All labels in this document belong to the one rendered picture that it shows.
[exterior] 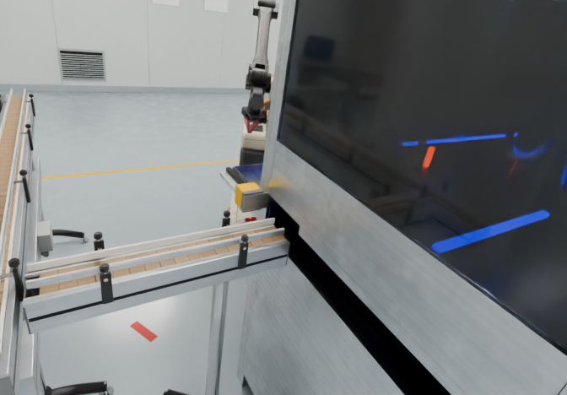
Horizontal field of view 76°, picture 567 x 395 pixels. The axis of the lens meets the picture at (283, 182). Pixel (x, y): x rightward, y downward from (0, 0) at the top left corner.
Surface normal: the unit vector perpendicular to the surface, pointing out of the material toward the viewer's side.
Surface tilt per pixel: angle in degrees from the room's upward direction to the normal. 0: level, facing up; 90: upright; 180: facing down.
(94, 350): 0
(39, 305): 90
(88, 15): 90
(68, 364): 0
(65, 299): 90
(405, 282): 90
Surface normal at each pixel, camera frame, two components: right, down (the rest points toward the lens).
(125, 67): 0.50, 0.44
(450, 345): -0.86, 0.11
